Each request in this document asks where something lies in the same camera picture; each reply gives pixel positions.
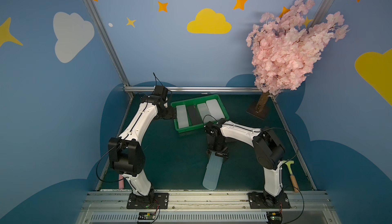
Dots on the small circuit board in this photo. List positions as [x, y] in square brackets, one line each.
[146, 217]
[274, 218]

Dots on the light teal frosted pencil case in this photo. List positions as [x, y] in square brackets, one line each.
[212, 172]

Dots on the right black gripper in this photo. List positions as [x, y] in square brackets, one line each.
[219, 153]

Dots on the aluminium frame post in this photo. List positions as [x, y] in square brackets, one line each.
[92, 9]
[321, 12]

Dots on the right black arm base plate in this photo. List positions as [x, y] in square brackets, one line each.
[263, 200]

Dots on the right aluminium frame post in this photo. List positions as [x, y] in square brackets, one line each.
[321, 12]

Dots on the white opaque pencil case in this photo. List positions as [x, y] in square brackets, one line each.
[215, 109]

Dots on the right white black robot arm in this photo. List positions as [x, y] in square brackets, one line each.
[268, 149]

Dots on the green toy hammer wooden handle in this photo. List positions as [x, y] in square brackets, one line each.
[288, 164]

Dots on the left small circuit board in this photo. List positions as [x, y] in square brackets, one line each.
[146, 217]

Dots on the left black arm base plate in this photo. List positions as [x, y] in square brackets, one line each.
[148, 202]

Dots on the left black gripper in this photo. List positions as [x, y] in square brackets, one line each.
[171, 112]

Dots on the green plastic storage tray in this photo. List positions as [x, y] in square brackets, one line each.
[195, 101]

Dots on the pink artificial blossom tree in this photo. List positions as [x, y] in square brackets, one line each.
[285, 49]

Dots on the right small circuit board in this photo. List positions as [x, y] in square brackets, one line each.
[274, 218]

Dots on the left aluminium frame post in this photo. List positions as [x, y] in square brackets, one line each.
[92, 9]

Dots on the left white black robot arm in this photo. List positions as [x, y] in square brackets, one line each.
[125, 153]

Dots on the black pencil case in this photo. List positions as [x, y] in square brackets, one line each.
[194, 115]

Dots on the aluminium front rail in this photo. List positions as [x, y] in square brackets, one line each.
[207, 207]

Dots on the purple pink toy shovel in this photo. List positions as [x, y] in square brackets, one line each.
[121, 184]

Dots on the aluminium back frame bar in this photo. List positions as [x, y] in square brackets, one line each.
[195, 89]

